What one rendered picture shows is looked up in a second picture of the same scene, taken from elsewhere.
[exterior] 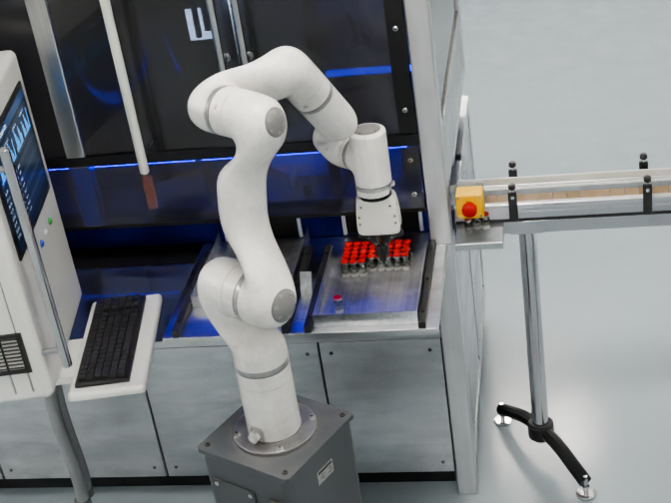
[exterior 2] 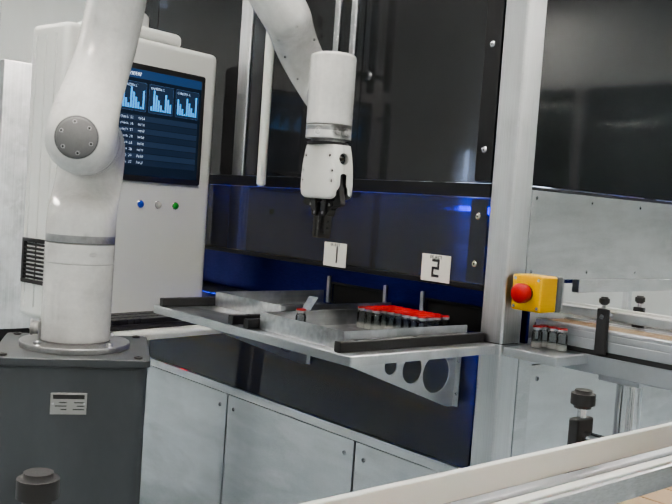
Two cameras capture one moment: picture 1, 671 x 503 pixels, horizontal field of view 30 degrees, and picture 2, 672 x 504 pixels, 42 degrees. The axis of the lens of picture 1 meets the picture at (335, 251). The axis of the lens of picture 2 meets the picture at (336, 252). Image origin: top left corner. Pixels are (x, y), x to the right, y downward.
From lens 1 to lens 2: 2.21 m
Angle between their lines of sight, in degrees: 44
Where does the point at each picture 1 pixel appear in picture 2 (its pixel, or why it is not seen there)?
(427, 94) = (509, 129)
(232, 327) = (64, 183)
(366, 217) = (308, 168)
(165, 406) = (232, 471)
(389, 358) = not seen: hidden behind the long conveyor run
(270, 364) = (61, 226)
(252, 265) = (67, 79)
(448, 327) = not seen: hidden behind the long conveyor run
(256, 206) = (102, 18)
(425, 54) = (515, 76)
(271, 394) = (54, 269)
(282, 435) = (53, 335)
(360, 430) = not seen: outside the picture
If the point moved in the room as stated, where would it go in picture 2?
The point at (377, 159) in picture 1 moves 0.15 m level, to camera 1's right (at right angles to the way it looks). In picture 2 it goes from (324, 82) to (395, 80)
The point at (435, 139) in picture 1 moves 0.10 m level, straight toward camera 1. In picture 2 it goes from (507, 191) to (480, 188)
